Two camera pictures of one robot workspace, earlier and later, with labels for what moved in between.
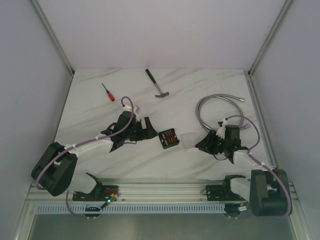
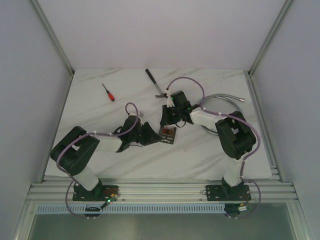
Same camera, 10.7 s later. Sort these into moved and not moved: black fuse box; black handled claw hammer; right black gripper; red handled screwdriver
Moved: black fuse box; right black gripper
Not moved: red handled screwdriver; black handled claw hammer
